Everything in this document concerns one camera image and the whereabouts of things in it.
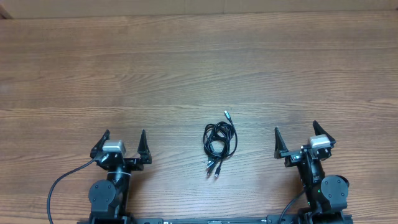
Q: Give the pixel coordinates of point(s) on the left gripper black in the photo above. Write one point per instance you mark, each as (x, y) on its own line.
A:
(143, 151)

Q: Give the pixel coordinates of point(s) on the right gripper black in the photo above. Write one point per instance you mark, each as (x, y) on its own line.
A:
(293, 157)

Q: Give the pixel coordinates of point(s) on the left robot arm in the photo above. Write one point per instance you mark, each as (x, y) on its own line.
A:
(109, 197)

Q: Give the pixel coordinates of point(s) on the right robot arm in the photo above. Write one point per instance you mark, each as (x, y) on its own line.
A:
(324, 197)

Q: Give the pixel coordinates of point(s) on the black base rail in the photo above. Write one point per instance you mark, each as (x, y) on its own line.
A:
(270, 219)

